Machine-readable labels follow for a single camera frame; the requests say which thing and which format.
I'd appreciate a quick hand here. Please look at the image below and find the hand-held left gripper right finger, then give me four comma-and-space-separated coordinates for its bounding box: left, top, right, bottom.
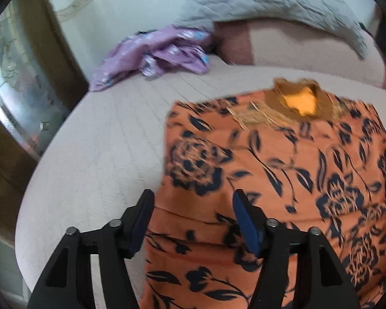
232, 189, 361, 309

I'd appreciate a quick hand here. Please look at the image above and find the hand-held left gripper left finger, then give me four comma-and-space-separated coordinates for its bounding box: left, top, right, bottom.
27, 189, 155, 309

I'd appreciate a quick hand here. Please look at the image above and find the orange floral shirt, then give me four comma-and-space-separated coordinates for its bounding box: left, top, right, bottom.
138, 77, 386, 309

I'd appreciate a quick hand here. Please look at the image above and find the bed with pale sheet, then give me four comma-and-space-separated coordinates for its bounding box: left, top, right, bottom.
14, 53, 386, 309

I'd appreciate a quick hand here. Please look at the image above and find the purple printed cloth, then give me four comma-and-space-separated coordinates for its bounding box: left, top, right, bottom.
89, 24, 213, 92

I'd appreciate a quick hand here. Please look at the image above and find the wooden door with glass pane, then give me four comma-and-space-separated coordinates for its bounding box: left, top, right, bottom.
0, 0, 91, 232

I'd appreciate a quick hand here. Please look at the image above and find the pink pillow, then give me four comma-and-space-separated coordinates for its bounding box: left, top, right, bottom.
214, 19, 386, 87

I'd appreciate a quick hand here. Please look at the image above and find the grey quilted blanket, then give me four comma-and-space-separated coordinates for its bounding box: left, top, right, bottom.
174, 0, 370, 59

